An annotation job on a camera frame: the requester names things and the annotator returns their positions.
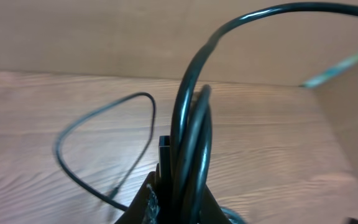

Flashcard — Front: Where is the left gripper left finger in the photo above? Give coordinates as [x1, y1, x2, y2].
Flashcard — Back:
[115, 172, 160, 224]

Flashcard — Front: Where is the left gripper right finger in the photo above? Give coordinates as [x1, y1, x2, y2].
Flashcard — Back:
[199, 186, 231, 224]

